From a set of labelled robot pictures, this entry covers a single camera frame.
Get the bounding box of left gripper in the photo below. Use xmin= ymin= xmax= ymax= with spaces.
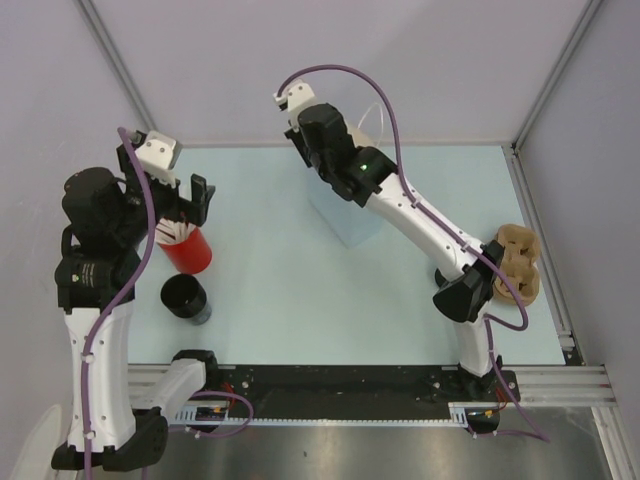
xmin=113 ymin=143 xmax=213 ymax=245

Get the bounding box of light blue paper bag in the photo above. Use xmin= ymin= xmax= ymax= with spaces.
xmin=298 ymin=103 xmax=397 ymax=248

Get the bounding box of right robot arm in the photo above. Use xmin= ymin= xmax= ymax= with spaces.
xmin=289 ymin=102 xmax=504 ymax=401

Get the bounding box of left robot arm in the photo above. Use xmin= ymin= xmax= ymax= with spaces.
xmin=51 ymin=138 xmax=221 ymax=472

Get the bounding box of red straw cup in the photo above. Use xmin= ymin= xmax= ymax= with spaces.
xmin=155 ymin=225 xmax=213 ymax=275

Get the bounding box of black cup left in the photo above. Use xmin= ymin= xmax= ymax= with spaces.
xmin=160 ymin=274 xmax=212 ymax=325

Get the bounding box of brown cardboard cup carrier stack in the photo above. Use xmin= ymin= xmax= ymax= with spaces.
xmin=495 ymin=224 xmax=541 ymax=306

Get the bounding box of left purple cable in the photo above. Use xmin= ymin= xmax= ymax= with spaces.
xmin=79 ymin=127 xmax=256 ymax=480

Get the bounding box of purple cable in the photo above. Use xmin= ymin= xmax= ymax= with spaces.
xmin=79 ymin=127 xmax=256 ymax=480
xmin=277 ymin=64 xmax=551 ymax=444

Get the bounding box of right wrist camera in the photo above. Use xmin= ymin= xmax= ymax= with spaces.
xmin=273 ymin=80 xmax=318 ymax=118

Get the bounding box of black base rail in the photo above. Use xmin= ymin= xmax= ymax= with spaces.
xmin=205 ymin=364 xmax=520 ymax=419

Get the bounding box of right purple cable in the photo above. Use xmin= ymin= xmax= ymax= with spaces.
xmin=277 ymin=64 xmax=551 ymax=444

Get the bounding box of white cable duct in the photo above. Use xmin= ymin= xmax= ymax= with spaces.
xmin=169 ymin=403 xmax=498 ymax=431

